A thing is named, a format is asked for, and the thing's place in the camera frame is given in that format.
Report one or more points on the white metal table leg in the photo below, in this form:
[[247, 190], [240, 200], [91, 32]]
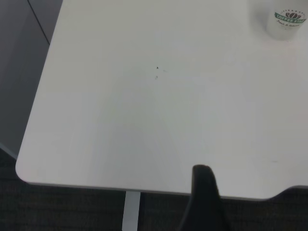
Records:
[[131, 211]]

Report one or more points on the white paper cup green logo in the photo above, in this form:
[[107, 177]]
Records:
[[287, 21]]

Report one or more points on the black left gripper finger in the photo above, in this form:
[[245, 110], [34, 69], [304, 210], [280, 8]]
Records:
[[204, 202]]

